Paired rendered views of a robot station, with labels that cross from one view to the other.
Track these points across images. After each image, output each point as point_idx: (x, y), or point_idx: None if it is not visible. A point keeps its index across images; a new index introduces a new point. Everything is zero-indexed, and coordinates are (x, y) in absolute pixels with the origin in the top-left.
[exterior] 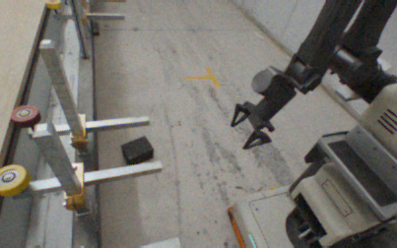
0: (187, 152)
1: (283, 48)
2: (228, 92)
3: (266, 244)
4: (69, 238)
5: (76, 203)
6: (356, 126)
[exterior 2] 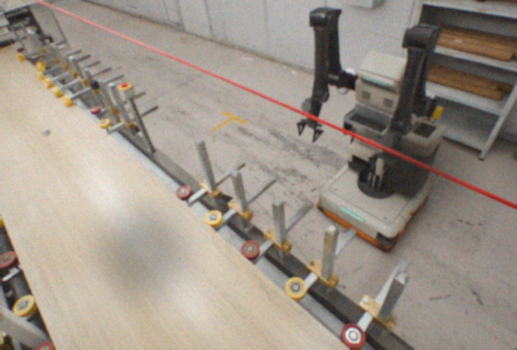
0: (258, 187)
1: (275, 60)
2: (255, 123)
3: (354, 206)
4: None
5: (250, 213)
6: (355, 104)
